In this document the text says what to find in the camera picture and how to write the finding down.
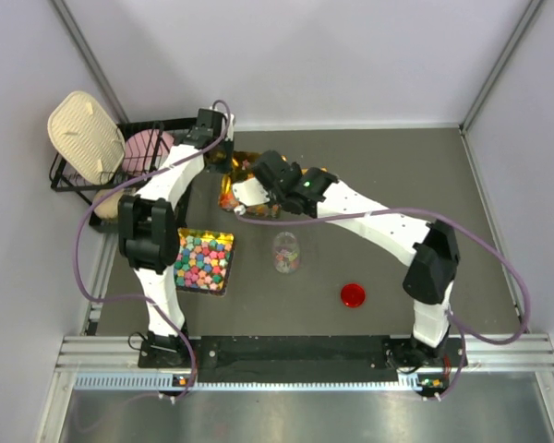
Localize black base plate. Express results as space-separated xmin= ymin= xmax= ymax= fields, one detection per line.
xmin=138 ymin=334 xmax=470 ymax=384

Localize green tin translucent star candies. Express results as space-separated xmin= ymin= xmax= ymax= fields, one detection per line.
xmin=217 ymin=150 xmax=283 ymax=219

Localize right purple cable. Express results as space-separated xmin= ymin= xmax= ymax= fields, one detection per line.
xmin=234 ymin=205 xmax=532 ymax=401

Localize aluminium frame rail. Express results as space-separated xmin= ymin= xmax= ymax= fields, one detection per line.
xmin=31 ymin=234 xmax=554 ymax=443

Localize red round lid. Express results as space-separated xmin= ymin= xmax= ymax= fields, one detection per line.
xmin=340 ymin=283 xmax=366 ymax=308

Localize tin with opaque star candies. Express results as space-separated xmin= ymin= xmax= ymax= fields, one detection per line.
xmin=174 ymin=227 xmax=235 ymax=296

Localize pink bowl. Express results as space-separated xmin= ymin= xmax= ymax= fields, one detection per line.
xmin=121 ymin=129 xmax=175 ymax=176

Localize beige ribbed tray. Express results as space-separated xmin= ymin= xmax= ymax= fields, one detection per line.
xmin=47 ymin=90 xmax=125 ymax=185

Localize purple cable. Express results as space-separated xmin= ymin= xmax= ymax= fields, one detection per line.
xmin=234 ymin=205 xmax=532 ymax=401
xmin=75 ymin=99 xmax=235 ymax=402

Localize grey slotted cable duct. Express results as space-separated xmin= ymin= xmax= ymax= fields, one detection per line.
xmin=74 ymin=372 xmax=446 ymax=393

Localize black wire dish rack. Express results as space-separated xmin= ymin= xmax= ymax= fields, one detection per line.
xmin=49 ymin=117 xmax=199 ymax=234

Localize beige round bowl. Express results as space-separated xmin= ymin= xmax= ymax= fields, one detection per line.
xmin=93 ymin=191 xmax=124 ymax=222

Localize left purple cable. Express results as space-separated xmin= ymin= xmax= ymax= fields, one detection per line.
xmin=75 ymin=99 xmax=235 ymax=402

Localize clear plastic cup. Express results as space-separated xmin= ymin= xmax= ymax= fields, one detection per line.
xmin=272 ymin=232 xmax=300 ymax=274

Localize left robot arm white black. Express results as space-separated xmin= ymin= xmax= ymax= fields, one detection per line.
xmin=118 ymin=105 xmax=235 ymax=369

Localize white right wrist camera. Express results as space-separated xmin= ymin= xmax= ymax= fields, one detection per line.
xmin=232 ymin=177 xmax=270 ymax=216

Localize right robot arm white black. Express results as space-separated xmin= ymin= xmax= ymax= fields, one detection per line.
xmin=233 ymin=150 xmax=460 ymax=359

